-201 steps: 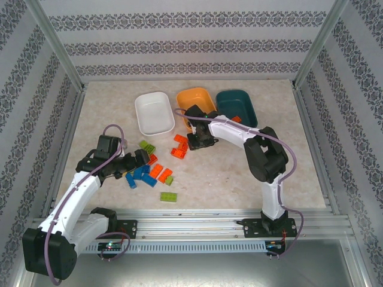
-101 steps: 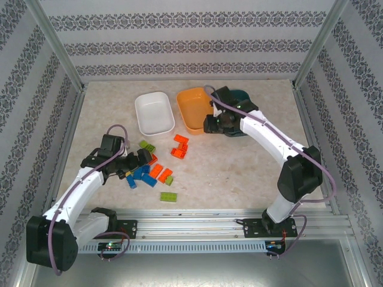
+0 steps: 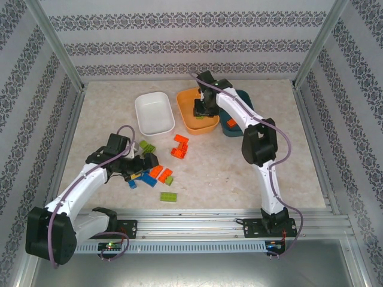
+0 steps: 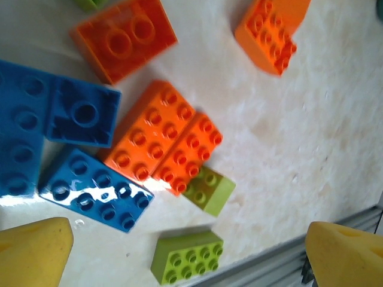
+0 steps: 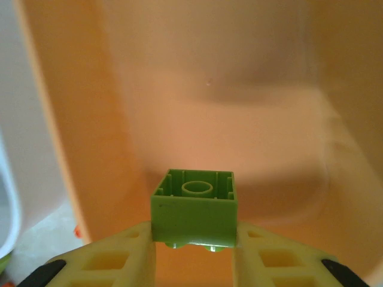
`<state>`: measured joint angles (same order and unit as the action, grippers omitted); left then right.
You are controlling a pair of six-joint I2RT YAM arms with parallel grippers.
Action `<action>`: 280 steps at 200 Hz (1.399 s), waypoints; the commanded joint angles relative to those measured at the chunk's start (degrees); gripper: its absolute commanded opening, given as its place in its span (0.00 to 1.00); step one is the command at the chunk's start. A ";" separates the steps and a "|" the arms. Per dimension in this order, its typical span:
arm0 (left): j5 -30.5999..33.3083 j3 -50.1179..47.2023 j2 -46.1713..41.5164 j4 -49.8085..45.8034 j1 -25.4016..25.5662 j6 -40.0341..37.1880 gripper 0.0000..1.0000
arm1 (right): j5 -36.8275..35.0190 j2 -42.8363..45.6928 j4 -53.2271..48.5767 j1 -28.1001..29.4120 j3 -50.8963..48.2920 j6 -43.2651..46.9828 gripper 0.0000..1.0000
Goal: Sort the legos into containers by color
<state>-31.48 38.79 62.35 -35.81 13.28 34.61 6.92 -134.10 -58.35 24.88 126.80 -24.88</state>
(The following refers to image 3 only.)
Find aluminium side rail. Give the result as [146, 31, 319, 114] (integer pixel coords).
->
[292, 85, 342, 216]
[40, 86, 88, 218]

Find aluminium frame post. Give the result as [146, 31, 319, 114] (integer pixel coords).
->
[23, 0, 88, 92]
[291, 0, 350, 89]

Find slotted white cable duct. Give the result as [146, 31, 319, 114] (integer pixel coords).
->
[40, 241, 267, 254]

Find orange plastic container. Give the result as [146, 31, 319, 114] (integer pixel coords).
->
[176, 86, 221, 136]

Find teal plastic container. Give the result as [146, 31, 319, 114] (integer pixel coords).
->
[220, 88, 256, 139]

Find white plastic container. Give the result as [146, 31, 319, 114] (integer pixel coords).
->
[134, 91, 176, 137]

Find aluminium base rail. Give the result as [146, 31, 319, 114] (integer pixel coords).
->
[29, 209, 352, 240]

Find purple cable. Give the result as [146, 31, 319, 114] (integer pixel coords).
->
[47, 124, 137, 269]
[190, 71, 305, 259]

